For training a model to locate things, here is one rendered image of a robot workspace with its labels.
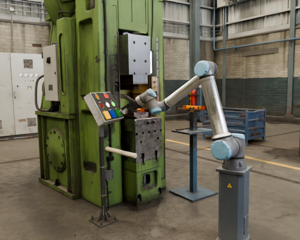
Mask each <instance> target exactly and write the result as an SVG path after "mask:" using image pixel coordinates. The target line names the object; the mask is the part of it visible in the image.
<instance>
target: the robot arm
mask: <svg viewBox="0 0 300 240"><path fill-rule="evenodd" d="M194 72H195V74H196V76H195V77H194V78H192V79H191V80H189V81H188V82H187V83H186V84H184V85H183V86H182V87H180V88H179V89H178V90H176V91H175V92H174V93H173V94H171V95H170V96H168V97H167V98H166V99H164V100H163V101H160V102H157V100H156V93H155V92H154V90H152V89H148V90H146V91H145V92H143V93H142V94H140V95H139V96H137V97H136V99H135V100H134V99H132V98H131V97H129V96H128V95H124V99H126V100H128V101H129V102H130V103H128V104H127V105H126V106H124V107H123V108H121V109H120V111H119V112H122V113H123V114H127V111H128V112H129V113H133V112H135V111H136V110H137V109H138V108H141V106H142V105H144V104H145V103H146V104H147V105H148V107H149V109H150V112H151V114H152V115H157V114H159V113H161V112H162V111H169V110H170V109H171V107H172V106H173V105H174V104H176V103H177V102H178V101H180V100H181V99H183V98H184V97H185V96H187V95H188V94H189V93H191V92H192V91H193V90H195V89H196V88H197V87H199V86H200V85H201V88H202V92H203V96H204V99H205V103H206V107H207V111H208V115H209V119H210V124H211V128H212V132H213V137H212V138H211V139H212V145H211V148H210V150H211V153H212V155H213V157H214V158H216V159H218V160H223V163H222V168H223V169H225V170H231V171H243V170H246V169H247V164H246V161H245V159H244V156H245V136H244V135H243V134H238V133H230V132H228V128H227V124H226V120H225V117H224V113H223V109H222V105H221V101H220V96H219V93H218V89H217V85H216V81H215V76H216V74H217V72H218V67H217V65H216V64H215V63H214V62H212V61H205V60H203V61H199V62H198V63H197V64H196V65H195V68H194Z"/></svg>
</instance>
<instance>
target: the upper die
mask: <svg viewBox="0 0 300 240"><path fill-rule="evenodd" d="M121 84H148V75H120V85H121Z"/></svg>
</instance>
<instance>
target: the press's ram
mask: <svg viewBox="0 0 300 240"><path fill-rule="evenodd" d="M119 54H120V75H151V59H150V36H143V35H136V34H124V35H119Z"/></svg>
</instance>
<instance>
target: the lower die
mask: <svg viewBox="0 0 300 240"><path fill-rule="evenodd" d="M130 116H135V117H137V119H139V118H147V117H148V112H141V110H136V111H135V112H133V113H130Z"/></svg>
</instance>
